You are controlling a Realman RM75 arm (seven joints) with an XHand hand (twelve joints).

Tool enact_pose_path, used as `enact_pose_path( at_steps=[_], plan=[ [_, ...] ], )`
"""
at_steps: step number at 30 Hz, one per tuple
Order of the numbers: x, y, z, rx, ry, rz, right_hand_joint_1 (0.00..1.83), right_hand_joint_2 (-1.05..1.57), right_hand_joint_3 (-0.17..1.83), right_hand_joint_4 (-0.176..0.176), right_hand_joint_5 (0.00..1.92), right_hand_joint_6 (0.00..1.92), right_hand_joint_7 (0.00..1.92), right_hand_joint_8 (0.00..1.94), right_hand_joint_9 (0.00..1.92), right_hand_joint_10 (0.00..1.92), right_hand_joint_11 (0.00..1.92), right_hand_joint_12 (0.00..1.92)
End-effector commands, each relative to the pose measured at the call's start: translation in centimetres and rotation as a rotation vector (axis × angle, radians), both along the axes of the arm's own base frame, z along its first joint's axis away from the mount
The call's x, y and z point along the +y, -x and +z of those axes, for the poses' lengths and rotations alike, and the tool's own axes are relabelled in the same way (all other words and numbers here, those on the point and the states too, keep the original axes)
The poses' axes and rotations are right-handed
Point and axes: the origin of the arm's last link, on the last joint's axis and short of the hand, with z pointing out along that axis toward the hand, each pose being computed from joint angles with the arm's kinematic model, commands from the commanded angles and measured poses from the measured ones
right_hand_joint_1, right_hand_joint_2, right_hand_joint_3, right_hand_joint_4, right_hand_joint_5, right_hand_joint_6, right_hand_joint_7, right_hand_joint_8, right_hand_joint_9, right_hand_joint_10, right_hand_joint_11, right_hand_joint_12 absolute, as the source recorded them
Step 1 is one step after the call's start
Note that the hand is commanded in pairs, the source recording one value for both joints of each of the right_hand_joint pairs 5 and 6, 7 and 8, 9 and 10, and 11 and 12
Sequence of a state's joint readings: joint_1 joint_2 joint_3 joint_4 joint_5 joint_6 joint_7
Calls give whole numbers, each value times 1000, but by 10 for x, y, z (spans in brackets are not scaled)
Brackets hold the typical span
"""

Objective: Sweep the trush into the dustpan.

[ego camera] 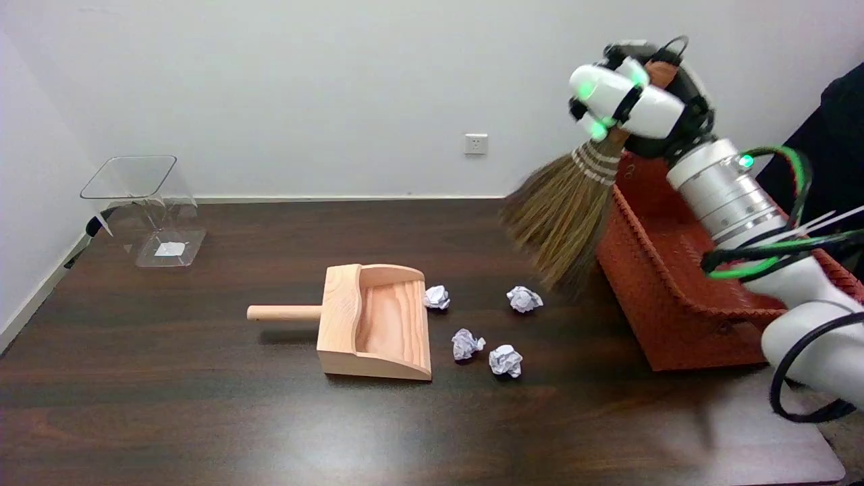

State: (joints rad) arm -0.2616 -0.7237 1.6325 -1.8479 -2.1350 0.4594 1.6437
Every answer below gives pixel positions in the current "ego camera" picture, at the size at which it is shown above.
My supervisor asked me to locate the wooden dustpan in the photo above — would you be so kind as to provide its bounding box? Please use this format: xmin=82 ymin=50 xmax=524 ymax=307
xmin=246 ymin=263 xmax=433 ymax=381

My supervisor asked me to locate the straw hand broom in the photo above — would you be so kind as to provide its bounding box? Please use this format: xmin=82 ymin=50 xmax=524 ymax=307
xmin=499 ymin=59 xmax=682 ymax=298

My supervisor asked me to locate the clear acrylic container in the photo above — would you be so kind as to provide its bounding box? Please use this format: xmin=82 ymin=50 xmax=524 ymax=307
xmin=80 ymin=155 xmax=207 ymax=269

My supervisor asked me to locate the red woven basket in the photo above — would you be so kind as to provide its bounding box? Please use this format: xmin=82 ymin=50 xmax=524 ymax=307
xmin=595 ymin=152 xmax=864 ymax=372

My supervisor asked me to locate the green robot cable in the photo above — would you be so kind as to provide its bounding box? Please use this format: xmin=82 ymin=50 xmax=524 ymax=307
xmin=702 ymin=145 xmax=864 ymax=281

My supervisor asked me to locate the person in black clothing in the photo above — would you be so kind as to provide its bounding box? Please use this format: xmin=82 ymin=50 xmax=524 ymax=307
xmin=756 ymin=63 xmax=864 ymax=277

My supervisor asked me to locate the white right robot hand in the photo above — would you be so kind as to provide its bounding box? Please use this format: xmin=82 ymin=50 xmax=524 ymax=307
xmin=569 ymin=40 xmax=716 ymax=161

